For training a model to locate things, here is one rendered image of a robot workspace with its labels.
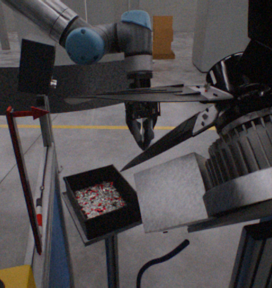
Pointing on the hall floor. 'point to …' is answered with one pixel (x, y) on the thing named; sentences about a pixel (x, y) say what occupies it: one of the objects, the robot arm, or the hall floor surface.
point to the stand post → (257, 256)
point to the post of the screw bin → (112, 261)
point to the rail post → (64, 228)
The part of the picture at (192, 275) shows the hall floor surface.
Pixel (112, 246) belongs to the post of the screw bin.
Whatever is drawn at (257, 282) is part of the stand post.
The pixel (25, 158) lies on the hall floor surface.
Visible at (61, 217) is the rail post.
